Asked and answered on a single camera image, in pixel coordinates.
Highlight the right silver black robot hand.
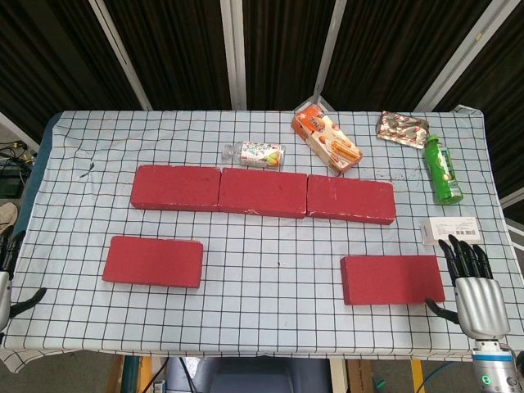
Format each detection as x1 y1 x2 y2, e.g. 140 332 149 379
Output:
424 234 512 340

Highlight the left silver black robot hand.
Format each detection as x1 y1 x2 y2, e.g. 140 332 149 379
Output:
0 229 47 332

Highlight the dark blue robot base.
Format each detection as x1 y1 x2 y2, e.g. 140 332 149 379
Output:
165 356 331 393

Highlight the beige shoe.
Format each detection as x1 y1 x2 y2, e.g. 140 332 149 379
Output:
0 202 20 237

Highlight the small white cardboard box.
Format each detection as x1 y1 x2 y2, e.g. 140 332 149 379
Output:
420 217 482 247

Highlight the black equipment box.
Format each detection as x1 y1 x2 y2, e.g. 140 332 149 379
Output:
0 159 30 200

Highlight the green drink bottle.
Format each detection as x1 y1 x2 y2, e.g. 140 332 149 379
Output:
422 133 464 206

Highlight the silver foil snack bag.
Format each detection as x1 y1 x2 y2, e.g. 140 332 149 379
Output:
375 111 431 150

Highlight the white black checkered tablecloth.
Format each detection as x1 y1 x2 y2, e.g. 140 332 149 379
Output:
0 108 523 374

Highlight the orange snack box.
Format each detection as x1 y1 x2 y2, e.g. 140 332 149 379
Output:
291 103 364 177

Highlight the clear bottle with colourful label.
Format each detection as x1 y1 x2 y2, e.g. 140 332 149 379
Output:
222 141 286 170

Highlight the black pleated curtain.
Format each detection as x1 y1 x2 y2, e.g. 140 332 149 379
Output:
0 0 524 197

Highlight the white metal frame post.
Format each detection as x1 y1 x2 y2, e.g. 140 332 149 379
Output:
313 0 349 110
219 0 248 111
88 0 153 111
412 0 508 112

